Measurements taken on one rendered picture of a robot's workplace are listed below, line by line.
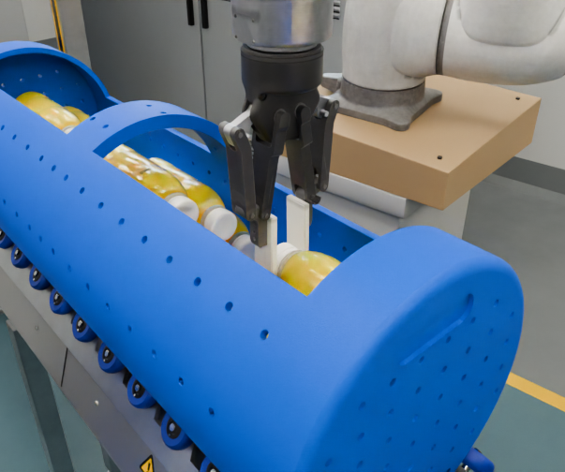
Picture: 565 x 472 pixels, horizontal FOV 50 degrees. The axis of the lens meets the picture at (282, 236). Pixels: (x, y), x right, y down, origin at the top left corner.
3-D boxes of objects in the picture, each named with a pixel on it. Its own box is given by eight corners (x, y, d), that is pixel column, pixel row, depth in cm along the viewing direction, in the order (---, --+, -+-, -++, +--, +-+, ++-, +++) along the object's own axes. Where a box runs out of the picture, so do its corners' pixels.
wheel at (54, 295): (68, 278, 86) (56, 275, 85) (82, 292, 83) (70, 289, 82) (54, 305, 87) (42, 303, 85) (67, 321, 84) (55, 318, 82)
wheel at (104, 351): (119, 330, 77) (106, 328, 75) (136, 348, 74) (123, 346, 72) (102, 361, 77) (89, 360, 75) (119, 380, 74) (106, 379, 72)
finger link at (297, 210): (286, 196, 65) (290, 193, 65) (286, 250, 69) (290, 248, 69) (304, 205, 63) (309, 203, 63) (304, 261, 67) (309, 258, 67)
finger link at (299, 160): (271, 100, 59) (282, 94, 60) (289, 194, 66) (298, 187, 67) (298, 110, 56) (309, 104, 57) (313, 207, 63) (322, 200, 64)
